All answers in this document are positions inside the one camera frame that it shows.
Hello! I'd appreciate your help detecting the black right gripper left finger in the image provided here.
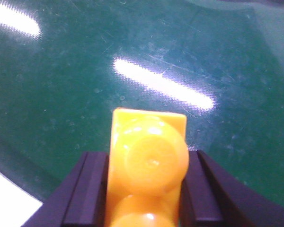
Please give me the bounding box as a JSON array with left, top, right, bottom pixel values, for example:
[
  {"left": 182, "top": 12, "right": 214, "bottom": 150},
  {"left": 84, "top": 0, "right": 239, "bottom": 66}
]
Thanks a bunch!
[{"left": 24, "top": 152, "right": 108, "bottom": 227}]

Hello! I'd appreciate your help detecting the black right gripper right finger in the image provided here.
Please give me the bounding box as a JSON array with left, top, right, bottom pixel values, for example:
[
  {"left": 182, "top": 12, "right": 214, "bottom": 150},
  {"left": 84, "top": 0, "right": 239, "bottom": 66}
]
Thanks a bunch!
[{"left": 179, "top": 150, "right": 284, "bottom": 227}]

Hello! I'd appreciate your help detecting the yellow studded toy brick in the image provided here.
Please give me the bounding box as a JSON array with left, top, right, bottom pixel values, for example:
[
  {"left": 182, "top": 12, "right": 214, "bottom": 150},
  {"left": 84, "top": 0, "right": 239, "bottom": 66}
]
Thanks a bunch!
[{"left": 105, "top": 108, "right": 189, "bottom": 227}]

